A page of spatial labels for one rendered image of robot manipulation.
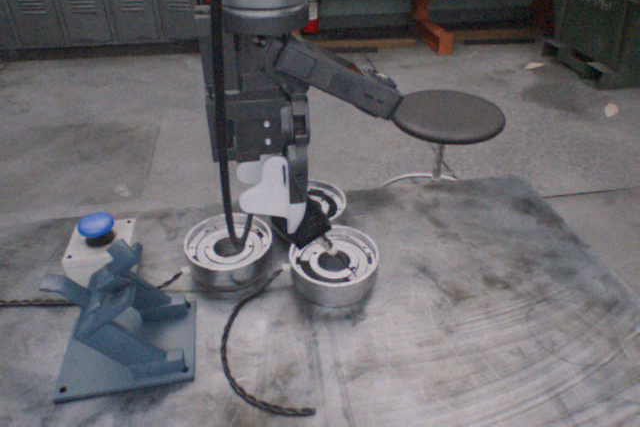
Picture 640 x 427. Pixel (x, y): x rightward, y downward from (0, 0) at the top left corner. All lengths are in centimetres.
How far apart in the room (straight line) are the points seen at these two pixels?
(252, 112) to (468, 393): 33
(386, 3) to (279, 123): 413
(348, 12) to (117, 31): 186
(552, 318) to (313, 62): 39
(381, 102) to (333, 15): 401
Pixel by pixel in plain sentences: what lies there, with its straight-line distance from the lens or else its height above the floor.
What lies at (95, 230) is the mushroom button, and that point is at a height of 87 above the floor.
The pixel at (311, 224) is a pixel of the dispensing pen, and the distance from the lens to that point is 49.
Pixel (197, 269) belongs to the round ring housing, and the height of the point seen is 83.
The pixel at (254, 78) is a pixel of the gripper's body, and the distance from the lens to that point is 40.
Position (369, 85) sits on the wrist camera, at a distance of 40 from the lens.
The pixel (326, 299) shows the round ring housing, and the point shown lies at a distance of 55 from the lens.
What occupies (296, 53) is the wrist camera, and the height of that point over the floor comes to 110.
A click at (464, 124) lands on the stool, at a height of 62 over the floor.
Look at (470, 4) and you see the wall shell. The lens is 479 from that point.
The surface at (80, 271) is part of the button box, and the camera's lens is 64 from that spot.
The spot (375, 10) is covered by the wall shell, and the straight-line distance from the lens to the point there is 449.
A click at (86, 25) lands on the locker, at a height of 24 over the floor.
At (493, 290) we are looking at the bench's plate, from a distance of 63.
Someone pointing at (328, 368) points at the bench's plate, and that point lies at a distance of 52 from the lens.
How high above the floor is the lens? 122
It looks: 34 degrees down
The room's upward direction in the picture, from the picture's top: straight up
